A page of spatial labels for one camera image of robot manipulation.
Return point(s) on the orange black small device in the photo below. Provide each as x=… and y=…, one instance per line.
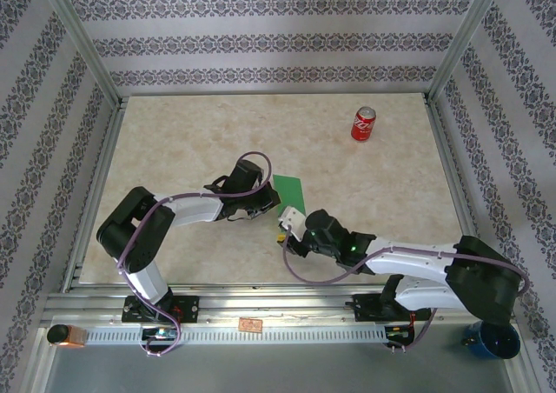
x=65, y=336

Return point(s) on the small green circuit board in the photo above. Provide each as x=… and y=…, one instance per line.
x=158, y=334
x=399, y=333

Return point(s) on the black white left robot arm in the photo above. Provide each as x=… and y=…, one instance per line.
x=130, y=232

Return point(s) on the aluminium side rail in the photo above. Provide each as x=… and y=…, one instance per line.
x=93, y=193
x=456, y=193

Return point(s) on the grey sheet metal shelf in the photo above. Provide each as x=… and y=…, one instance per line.
x=278, y=367

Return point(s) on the long aluminium mounting rail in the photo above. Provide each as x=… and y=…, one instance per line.
x=282, y=306

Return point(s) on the small brown label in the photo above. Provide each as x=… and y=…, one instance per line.
x=250, y=324

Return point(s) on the blue mug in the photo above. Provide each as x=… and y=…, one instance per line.
x=495, y=345

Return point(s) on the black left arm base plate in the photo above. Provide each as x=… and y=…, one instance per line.
x=187, y=308

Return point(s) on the green square paper sheet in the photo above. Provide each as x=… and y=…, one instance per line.
x=292, y=193

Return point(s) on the red soda can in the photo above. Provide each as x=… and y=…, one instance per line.
x=363, y=125

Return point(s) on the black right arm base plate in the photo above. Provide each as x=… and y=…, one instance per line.
x=367, y=308

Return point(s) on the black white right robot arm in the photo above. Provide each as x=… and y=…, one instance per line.
x=412, y=258

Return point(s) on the slanted aluminium frame post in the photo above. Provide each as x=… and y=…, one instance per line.
x=467, y=36
x=78, y=36

